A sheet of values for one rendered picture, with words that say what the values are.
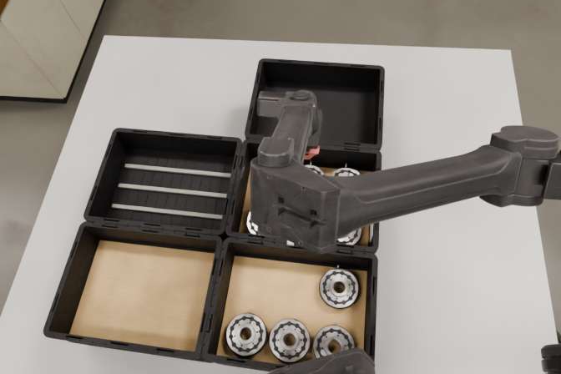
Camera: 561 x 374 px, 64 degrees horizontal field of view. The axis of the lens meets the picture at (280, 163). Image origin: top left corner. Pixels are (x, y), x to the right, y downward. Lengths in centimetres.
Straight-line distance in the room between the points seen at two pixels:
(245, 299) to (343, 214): 79
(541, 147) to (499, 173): 8
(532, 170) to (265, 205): 39
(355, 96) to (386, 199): 100
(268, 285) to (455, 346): 54
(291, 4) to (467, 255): 201
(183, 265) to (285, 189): 84
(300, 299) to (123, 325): 47
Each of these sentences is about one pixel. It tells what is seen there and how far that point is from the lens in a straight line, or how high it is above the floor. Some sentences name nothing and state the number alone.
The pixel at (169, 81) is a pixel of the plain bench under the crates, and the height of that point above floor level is 70.
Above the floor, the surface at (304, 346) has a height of 86.
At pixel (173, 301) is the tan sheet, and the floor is 83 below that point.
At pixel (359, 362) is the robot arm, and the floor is 160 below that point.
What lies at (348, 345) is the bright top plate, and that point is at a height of 86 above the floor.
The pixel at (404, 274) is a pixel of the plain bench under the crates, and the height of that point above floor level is 70.
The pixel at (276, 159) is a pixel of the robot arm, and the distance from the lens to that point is 51.
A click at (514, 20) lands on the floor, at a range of 310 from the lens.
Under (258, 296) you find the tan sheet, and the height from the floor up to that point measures 83.
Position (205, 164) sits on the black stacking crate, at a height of 83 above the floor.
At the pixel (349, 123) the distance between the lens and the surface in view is 144.
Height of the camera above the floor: 205
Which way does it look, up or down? 63 degrees down
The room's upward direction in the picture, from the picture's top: 8 degrees counter-clockwise
